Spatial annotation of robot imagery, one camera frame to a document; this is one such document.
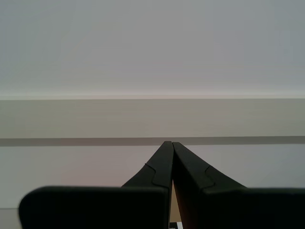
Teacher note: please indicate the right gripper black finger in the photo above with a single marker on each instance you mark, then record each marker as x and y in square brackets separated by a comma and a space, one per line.
[100, 207]
[238, 210]

